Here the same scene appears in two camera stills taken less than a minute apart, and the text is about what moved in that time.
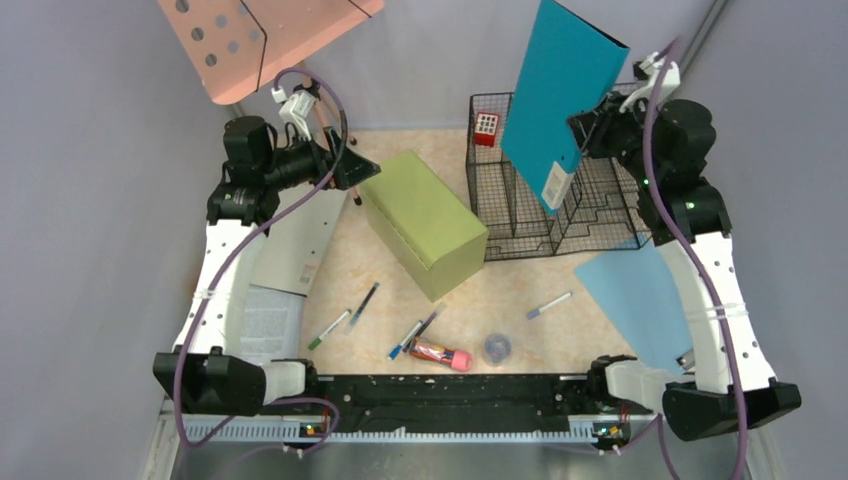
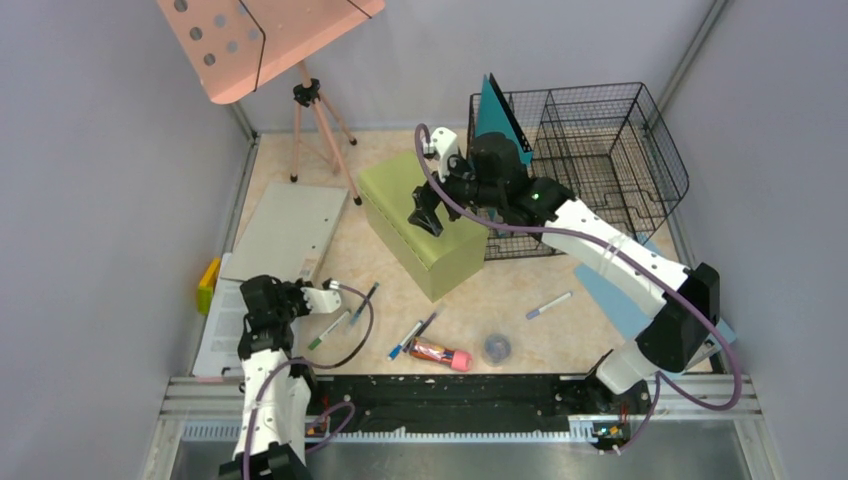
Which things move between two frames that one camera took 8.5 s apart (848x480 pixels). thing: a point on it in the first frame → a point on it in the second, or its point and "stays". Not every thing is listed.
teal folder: x=567 y=66 → x=493 y=116
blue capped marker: x=408 y=337 stays
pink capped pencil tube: x=457 y=359 stays
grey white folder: x=290 y=251 stays
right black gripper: x=590 y=128 → x=427 y=201
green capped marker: x=316 y=341 stays
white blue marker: x=555 y=302 stays
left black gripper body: x=300 y=163 → x=292 y=303
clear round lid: x=497 y=348 stays
